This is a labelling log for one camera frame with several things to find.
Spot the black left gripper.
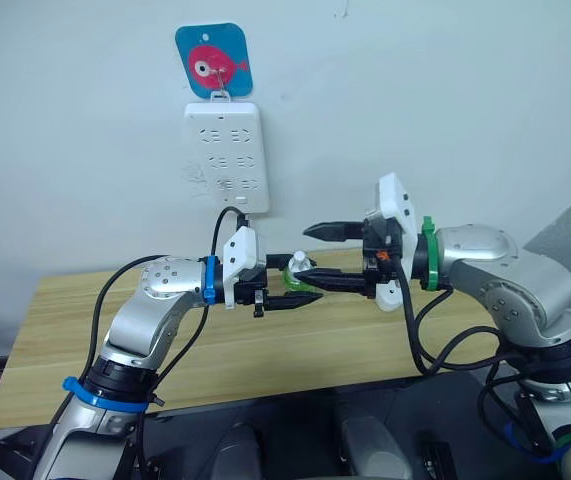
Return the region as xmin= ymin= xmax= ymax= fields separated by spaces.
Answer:
xmin=234 ymin=253 xmax=325 ymax=319

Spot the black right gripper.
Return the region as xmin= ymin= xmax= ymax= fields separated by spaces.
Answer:
xmin=294 ymin=210 xmax=407 ymax=301

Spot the green liquid bottle white cap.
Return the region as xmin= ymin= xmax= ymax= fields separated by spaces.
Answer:
xmin=282 ymin=249 xmax=317 ymax=294

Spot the dark grey rounded shape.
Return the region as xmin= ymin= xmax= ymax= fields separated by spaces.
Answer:
xmin=208 ymin=422 xmax=267 ymax=480
xmin=333 ymin=401 xmax=415 ymax=480

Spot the blue hook card pink fish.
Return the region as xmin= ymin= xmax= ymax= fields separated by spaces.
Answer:
xmin=174 ymin=21 xmax=256 ymax=99

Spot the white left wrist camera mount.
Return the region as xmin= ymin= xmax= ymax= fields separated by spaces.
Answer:
xmin=222 ymin=225 xmax=259 ymax=309

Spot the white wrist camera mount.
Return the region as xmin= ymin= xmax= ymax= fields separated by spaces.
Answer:
xmin=222 ymin=225 xmax=259 ymax=309
xmin=374 ymin=172 xmax=419 ymax=313

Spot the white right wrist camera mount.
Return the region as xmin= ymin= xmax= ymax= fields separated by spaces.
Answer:
xmin=374 ymin=172 xmax=419 ymax=313

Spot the green wrist ring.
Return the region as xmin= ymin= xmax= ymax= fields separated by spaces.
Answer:
xmin=420 ymin=215 xmax=443 ymax=293

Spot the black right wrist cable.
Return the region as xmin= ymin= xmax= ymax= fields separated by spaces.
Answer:
xmin=395 ymin=267 xmax=524 ymax=376

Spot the white wall power strip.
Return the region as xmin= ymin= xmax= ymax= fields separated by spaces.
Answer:
xmin=183 ymin=101 xmax=271 ymax=215

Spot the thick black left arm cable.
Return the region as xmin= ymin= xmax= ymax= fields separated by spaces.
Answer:
xmin=82 ymin=255 xmax=171 ymax=384

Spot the black right arm base cable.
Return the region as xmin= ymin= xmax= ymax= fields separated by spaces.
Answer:
xmin=478 ymin=358 xmax=556 ymax=454

